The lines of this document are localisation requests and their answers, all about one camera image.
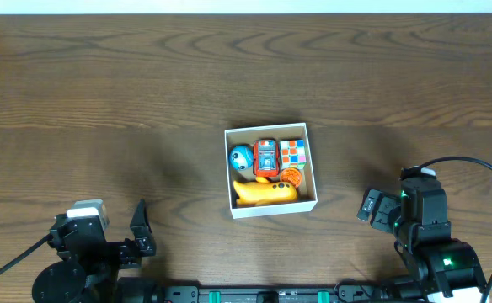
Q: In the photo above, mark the orange turbine wheel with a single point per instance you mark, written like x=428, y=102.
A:
x=291, y=175

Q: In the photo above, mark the blue white ball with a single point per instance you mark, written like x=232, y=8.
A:
x=241, y=158

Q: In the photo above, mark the orange toy dinosaur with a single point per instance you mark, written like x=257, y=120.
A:
x=262, y=191

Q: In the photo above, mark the white cardboard box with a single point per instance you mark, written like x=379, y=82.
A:
x=307, y=193

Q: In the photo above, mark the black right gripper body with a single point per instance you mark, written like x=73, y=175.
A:
x=384, y=209

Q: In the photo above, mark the colourful puzzle cube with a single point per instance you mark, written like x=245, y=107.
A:
x=293, y=154

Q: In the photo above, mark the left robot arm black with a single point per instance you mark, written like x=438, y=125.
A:
x=89, y=265

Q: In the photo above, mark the red toy car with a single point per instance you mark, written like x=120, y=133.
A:
x=266, y=161

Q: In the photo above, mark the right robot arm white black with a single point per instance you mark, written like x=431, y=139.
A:
x=440, y=269

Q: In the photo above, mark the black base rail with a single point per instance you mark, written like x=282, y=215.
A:
x=296, y=294

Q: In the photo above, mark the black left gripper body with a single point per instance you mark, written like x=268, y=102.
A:
x=114, y=248

